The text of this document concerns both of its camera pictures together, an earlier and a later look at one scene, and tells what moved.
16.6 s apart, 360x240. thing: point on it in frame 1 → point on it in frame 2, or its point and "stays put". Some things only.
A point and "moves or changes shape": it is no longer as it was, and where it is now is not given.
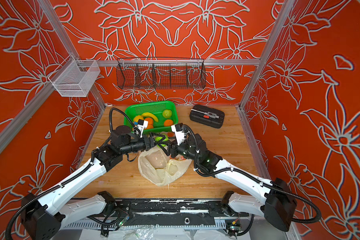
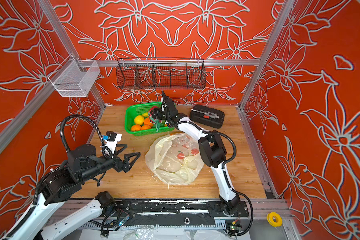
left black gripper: (147, 145) → (122, 165)
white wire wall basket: (75, 78) stays put
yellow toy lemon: (137, 118) stays put
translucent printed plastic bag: (160, 169) moves or changes shape
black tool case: (207, 115) stays put
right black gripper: (173, 146) → (157, 111)
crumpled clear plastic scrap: (144, 232) stays put
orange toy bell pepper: (150, 123) stays put
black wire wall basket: (160, 73) stays put
